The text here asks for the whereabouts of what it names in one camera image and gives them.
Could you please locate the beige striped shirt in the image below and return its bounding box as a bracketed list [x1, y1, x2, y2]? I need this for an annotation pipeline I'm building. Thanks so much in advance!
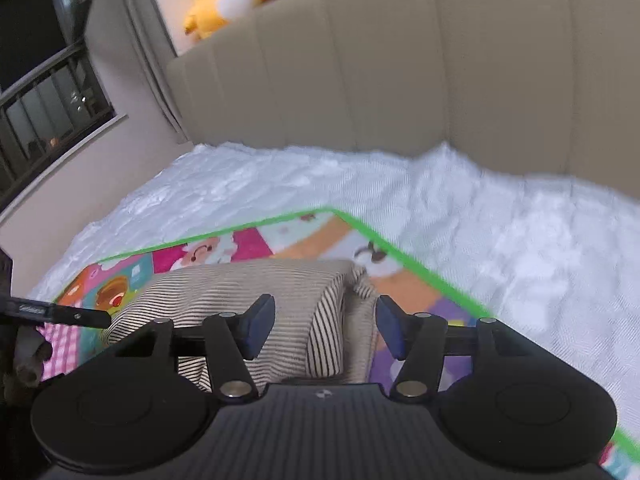
[101, 259, 378, 389]

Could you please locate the left hand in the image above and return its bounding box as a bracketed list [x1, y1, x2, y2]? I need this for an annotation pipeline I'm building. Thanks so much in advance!
[1, 325, 52, 405]

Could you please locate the colourful cartoon play mat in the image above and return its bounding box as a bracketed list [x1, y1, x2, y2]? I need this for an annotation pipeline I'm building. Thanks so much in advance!
[30, 210, 639, 479]

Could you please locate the white quilted mattress cover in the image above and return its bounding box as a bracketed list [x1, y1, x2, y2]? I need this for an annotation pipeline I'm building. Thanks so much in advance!
[32, 143, 639, 437]

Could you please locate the dark window with bars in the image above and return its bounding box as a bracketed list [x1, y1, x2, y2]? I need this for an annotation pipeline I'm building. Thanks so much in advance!
[1, 0, 115, 206]

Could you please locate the grey curtain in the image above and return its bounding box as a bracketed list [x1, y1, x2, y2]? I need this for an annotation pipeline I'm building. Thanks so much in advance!
[122, 0, 189, 143]

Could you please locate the beige padded headboard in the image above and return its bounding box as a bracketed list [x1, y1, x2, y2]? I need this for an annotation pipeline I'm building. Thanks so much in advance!
[168, 0, 639, 196]

